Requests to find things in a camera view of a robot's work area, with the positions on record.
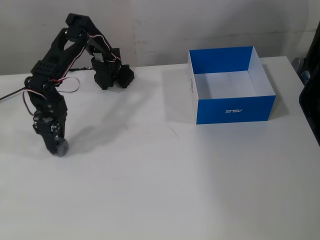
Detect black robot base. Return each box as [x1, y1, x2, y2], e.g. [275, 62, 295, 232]
[90, 57, 136, 91]

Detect black power cable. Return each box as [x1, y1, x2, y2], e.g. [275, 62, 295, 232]
[0, 66, 93, 102]

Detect white servo wire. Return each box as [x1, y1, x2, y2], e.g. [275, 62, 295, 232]
[22, 89, 36, 117]

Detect black case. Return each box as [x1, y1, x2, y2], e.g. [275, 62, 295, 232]
[297, 24, 320, 148]

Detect blue cardboard box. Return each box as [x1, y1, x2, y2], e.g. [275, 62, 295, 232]
[187, 45, 277, 125]

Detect gray cube block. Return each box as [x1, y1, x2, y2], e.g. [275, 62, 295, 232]
[54, 136, 69, 158]

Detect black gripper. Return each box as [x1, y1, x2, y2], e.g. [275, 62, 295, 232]
[29, 93, 68, 156]

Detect gray and blue device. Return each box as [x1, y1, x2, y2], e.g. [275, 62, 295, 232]
[291, 56, 312, 86]

